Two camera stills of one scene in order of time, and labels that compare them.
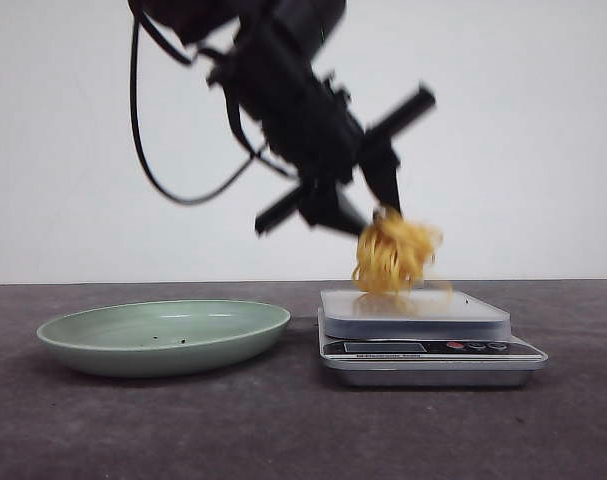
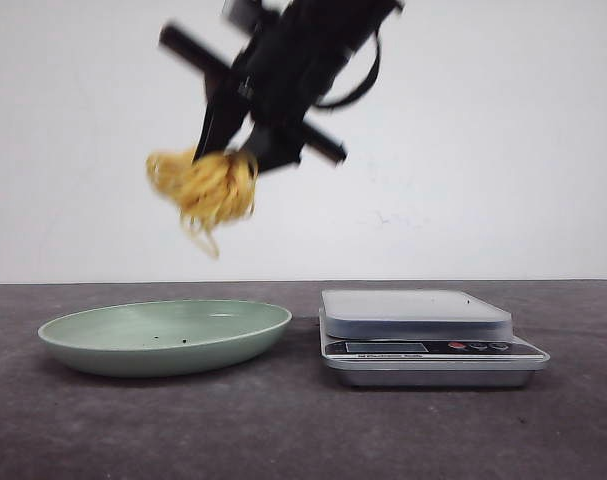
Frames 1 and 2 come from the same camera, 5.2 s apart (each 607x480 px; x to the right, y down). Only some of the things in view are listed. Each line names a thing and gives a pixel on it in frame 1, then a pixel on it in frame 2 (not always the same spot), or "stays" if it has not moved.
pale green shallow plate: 162,338 stays
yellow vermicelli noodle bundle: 392,253 -> 212,192
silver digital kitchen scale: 422,339 stays
